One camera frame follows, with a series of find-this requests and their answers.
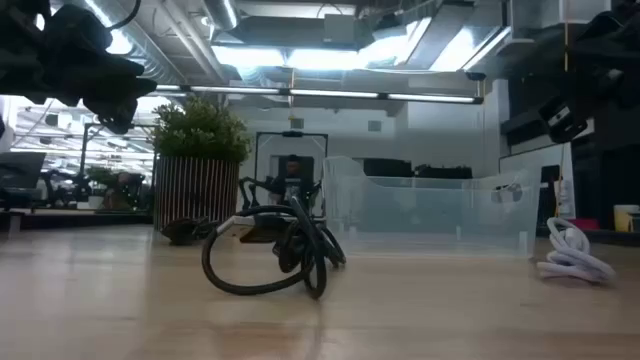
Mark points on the dark computer monitor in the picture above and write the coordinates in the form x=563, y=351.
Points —
x=20, y=170

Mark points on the yellow mug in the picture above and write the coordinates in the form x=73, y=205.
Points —
x=625, y=219

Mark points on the person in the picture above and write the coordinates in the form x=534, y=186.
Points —
x=292, y=180

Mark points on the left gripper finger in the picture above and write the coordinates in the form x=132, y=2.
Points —
x=117, y=117
x=132, y=89

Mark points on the striped slatted planter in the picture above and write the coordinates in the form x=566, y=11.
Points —
x=195, y=192

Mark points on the white board panel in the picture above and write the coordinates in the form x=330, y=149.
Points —
x=530, y=170

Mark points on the clear plastic bin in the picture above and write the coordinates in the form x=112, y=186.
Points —
x=425, y=220

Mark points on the long ceiling light bar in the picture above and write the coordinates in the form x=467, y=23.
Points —
x=330, y=93

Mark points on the small background potted plant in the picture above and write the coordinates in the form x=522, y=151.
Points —
x=102, y=176

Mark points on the red box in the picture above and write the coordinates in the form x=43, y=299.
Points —
x=585, y=224

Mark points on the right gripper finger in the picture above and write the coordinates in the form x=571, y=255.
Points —
x=562, y=122

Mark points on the black metal frame rig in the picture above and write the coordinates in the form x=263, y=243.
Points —
x=291, y=134

